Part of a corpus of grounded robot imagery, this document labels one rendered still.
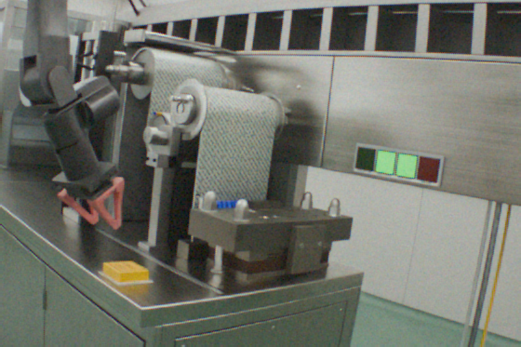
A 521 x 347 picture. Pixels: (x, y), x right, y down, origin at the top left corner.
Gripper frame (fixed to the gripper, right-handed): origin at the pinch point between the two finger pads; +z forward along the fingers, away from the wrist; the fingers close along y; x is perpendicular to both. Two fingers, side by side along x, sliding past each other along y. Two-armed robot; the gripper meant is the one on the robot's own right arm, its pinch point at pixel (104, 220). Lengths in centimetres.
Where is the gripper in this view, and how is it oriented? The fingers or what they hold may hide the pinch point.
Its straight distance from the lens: 88.6
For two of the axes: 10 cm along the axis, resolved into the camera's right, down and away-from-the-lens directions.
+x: -5.1, 4.9, -7.1
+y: -8.2, -0.3, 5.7
